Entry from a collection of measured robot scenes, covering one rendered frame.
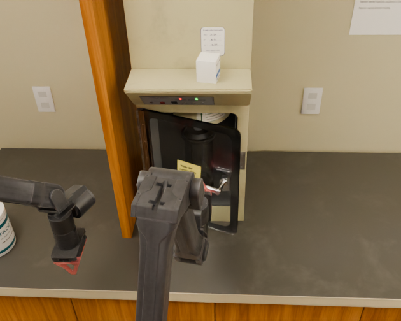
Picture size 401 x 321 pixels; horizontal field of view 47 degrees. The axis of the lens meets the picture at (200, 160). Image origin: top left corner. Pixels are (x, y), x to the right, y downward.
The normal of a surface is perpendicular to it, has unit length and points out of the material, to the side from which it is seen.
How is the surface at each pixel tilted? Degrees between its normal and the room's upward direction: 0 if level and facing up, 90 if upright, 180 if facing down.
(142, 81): 0
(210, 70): 90
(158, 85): 0
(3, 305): 90
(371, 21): 90
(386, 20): 90
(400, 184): 0
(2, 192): 72
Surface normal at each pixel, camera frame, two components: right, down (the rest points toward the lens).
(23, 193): 0.70, 0.00
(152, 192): 0.02, -0.82
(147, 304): -0.18, 0.22
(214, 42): -0.05, 0.61
